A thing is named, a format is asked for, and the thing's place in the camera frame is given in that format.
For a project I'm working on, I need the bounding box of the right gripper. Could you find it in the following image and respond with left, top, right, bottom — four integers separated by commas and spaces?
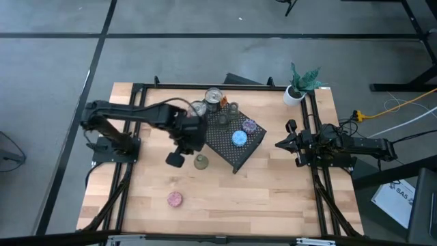
275, 119, 315, 168

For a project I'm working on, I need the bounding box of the pink patterned candle tin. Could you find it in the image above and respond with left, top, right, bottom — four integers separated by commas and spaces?
167, 191, 184, 208

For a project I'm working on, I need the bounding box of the blue patterned candle tin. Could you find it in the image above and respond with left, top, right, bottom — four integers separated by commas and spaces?
231, 130, 249, 148

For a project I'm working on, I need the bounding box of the heart label candle jar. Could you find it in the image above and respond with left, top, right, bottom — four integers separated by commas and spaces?
188, 100, 208, 119

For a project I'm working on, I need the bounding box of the green plant in white pot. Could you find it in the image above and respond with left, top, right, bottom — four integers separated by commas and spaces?
282, 61, 327, 107

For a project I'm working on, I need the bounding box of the black perforated metal shelf riser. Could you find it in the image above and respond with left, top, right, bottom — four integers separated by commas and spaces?
201, 100, 268, 174

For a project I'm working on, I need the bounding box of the black flat panel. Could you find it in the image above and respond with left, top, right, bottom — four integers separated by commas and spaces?
223, 72, 268, 86

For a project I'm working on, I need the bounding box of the white printed paper sheet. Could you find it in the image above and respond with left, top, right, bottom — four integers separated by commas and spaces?
371, 179, 417, 229

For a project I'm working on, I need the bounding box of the black chair base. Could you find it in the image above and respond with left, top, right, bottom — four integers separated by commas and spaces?
274, 0, 298, 17

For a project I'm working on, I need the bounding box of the black desk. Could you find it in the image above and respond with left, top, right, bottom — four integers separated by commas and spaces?
351, 155, 437, 245

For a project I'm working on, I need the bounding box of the black rig crossbeam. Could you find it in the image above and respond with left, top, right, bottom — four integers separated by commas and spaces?
0, 229, 437, 246

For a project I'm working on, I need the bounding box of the dark office chair base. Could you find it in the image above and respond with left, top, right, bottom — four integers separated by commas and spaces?
0, 131, 27, 172

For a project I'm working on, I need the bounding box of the yellow power cable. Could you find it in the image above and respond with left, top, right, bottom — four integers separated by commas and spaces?
353, 87, 437, 122

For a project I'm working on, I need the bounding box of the black aluminium rig frame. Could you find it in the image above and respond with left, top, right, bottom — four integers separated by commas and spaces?
76, 75, 365, 240

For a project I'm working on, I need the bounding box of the silver metal bracket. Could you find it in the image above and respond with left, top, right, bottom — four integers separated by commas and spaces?
295, 237, 337, 246

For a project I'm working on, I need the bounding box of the black floor cable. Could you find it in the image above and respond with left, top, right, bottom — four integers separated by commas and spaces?
343, 129, 437, 172

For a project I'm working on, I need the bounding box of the black desk leg frame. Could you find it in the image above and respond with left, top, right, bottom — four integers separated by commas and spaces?
369, 0, 437, 92

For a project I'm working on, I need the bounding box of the white cable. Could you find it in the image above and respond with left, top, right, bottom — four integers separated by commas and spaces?
367, 92, 437, 139

